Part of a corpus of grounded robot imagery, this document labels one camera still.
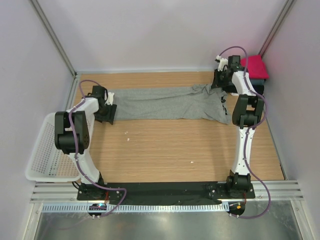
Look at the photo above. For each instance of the folded black t shirt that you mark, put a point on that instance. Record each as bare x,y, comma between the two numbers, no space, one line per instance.
232,89

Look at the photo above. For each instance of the folded pink t shirt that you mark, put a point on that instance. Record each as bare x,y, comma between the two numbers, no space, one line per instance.
256,68

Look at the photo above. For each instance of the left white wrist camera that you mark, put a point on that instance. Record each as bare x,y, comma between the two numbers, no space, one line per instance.
110,98

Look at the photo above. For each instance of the aluminium rail frame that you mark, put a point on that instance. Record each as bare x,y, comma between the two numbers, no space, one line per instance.
65,192

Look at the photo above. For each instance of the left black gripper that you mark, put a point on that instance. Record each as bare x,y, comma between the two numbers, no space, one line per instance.
109,117

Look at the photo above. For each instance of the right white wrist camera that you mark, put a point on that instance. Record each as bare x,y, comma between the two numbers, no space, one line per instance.
222,62

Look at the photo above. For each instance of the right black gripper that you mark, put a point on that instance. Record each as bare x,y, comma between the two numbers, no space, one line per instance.
216,83

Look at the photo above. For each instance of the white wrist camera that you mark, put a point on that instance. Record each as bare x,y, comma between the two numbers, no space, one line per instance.
222,62
110,98

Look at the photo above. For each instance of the slotted cable duct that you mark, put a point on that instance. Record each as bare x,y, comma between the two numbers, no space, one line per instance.
150,208

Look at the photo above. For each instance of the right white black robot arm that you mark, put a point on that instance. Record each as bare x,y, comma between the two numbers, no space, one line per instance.
247,114

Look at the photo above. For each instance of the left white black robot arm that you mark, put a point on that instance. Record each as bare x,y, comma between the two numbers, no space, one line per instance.
73,130

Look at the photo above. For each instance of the white plastic basket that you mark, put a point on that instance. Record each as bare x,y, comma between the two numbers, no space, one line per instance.
49,164

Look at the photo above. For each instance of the aluminium corner post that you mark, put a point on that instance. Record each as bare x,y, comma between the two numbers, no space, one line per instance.
280,19
52,35

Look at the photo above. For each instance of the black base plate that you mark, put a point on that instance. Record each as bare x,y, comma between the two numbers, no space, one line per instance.
116,196

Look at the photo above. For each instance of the left aluminium corner post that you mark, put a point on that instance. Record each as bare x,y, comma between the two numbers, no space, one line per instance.
52,35

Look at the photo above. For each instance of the right aluminium corner post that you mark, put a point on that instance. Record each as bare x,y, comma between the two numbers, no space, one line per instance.
280,19

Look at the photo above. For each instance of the folded blue grey t shirt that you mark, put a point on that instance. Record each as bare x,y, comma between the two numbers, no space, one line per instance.
257,82

